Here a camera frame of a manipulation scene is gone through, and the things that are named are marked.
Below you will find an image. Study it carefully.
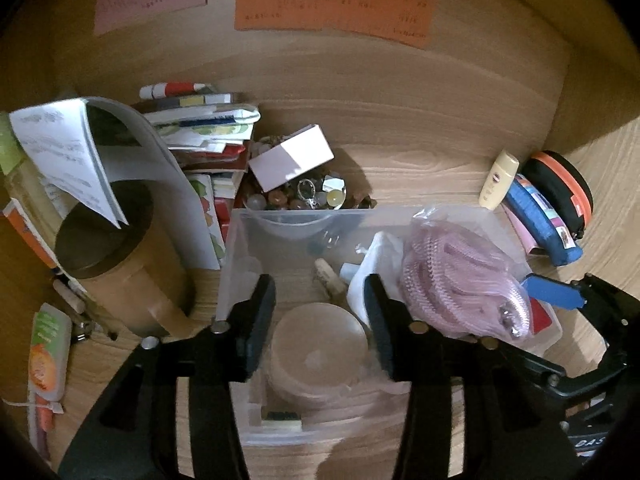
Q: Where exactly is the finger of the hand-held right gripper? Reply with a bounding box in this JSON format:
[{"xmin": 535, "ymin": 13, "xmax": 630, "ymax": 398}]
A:
[
  {"xmin": 487, "ymin": 346, "xmax": 627, "ymax": 402},
  {"xmin": 520, "ymin": 272, "xmax": 640, "ymax": 363}
]

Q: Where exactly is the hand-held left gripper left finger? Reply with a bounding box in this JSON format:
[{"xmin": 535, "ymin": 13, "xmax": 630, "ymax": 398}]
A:
[{"xmin": 57, "ymin": 273, "xmax": 277, "ymax": 480}]

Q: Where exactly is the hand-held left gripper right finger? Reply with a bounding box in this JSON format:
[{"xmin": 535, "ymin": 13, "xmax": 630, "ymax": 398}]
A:
[{"xmin": 363, "ymin": 273, "xmax": 583, "ymax": 480}]

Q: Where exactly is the red velvet gold-trimmed pouch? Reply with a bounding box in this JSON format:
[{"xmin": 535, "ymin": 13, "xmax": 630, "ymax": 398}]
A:
[{"xmin": 530, "ymin": 297, "xmax": 556, "ymax": 335}]

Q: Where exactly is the white round jar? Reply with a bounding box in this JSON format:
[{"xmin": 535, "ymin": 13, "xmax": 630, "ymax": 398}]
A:
[{"xmin": 265, "ymin": 302, "xmax": 371, "ymax": 411}]

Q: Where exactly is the clear plastic storage bin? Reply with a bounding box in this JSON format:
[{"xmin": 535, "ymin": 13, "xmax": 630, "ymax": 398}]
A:
[{"xmin": 216, "ymin": 205, "xmax": 562, "ymax": 448}]

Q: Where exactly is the white cloth drawstring pouch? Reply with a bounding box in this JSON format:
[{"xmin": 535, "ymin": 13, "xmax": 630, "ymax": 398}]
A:
[{"xmin": 340, "ymin": 231, "xmax": 408, "ymax": 328}]

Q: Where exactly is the pink rope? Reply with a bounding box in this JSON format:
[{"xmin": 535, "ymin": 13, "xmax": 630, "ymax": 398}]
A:
[{"xmin": 402, "ymin": 205, "xmax": 533, "ymax": 343}]

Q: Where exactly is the wooden desktop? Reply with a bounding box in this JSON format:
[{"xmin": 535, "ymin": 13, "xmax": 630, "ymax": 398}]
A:
[{"xmin": 25, "ymin": 95, "xmax": 628, "ymax": 480}]

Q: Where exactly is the pink flat packet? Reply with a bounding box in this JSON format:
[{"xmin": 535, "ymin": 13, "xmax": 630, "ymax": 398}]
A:
[{"xmin": 507, "ymin": 207, "xmax": 540, "ymax": 257}]

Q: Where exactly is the small cork stopper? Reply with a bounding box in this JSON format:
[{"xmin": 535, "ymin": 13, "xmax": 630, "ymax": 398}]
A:
[{"xmin": 314, "ymin": 258, "xmax": 348, "ymax": 297}]

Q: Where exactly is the blue zip pouch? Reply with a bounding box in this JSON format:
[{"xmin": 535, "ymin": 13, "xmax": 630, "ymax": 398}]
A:
[{"xmin": 502, "ymin": 174, "xmax": 584, "ymax": 267}]

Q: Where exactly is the clear plastic bowl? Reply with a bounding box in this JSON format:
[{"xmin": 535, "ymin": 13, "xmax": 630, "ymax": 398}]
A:
[{"xmin": 252, "ymin": 210, "xmax": 333, "ymax": 242}]

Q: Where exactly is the small green edged box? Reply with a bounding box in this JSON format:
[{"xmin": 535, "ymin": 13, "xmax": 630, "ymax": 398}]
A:
[{"xmin": 260, "ymin": 410, "xmax": 306, "ymax": 433}]

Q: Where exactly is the fruit print white packet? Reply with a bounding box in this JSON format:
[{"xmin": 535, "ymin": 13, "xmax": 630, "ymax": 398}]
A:
[{"xmin": 190, "ymin": 175, "xmax": 236, "ymax": 268}]

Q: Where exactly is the black orange round case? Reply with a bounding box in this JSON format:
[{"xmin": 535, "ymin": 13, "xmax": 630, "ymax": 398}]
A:
[{"xmin": 520, "ymin": 150, "xmax": 595, "ymax": 241}]

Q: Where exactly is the cream squeeze tube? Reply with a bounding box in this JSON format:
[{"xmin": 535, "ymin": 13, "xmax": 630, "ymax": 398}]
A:
[{"xmin": 478, "ymin": 150, "xmax": 521, "ymax": 211}]

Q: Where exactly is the bowl of marbles and trinkets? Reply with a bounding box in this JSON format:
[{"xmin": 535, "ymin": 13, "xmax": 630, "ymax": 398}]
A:
[{"xmin": 235, "ymin": 135, "xmax": 381, "ymax": 211}]

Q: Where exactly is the brown cylindrical canister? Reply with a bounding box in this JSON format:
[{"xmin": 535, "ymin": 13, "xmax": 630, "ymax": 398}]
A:
[{"xmin": 54, "ymin": 180, "xmax": 196, "ymax": 338}]

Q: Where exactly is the white small box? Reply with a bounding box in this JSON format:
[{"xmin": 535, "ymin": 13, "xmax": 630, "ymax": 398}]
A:
[{"xmin": 248, "ymin": 124, "xmax": 335, "ymax": 193}]

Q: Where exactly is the metal binder clip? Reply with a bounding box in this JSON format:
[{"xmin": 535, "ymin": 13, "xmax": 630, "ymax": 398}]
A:
[{"xmin": 71, "ymin": 319, "xmax": 97, "ymax": 347}]

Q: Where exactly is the wooden clothes peg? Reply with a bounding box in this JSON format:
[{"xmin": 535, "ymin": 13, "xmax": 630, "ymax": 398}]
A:
[{"xmin": 52, "ymin": 279, "xmax": 87, "ymax": 315}]

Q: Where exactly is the stack of books and packets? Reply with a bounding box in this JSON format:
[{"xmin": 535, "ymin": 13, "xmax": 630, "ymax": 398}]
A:
[{"xmin": 132, "ymin": 92, "xmax": 263, "ymax": 201}]

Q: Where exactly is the orange green snack packet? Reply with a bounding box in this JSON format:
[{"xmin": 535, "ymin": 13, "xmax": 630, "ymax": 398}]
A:
[{"xmin": 27, "ymin": 302, "xmax": 72, "ymax": 403}]

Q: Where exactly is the red white pen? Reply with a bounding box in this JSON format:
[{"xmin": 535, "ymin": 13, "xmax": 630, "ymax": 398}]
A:
[{"xmin": 139, "ymin": 81, "xmax": 207, "ymax": 100}]

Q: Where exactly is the orange flat box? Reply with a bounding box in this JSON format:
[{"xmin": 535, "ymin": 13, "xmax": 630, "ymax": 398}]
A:
[{"xmin": 2, "ymin": 199, "xmax": 61, "ymax": 271}]

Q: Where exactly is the white paper booklet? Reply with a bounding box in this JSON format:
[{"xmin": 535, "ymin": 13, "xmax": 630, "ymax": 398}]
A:
[{"xmin": 9, "ymin": 97, "xmax": 221, "ymax": 271}]

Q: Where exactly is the orange sticky note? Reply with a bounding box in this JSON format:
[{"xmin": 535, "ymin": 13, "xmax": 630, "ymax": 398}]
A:
[{"xmin": 234, "ymin": 0, "xmax": 436, "ymax": 51}]

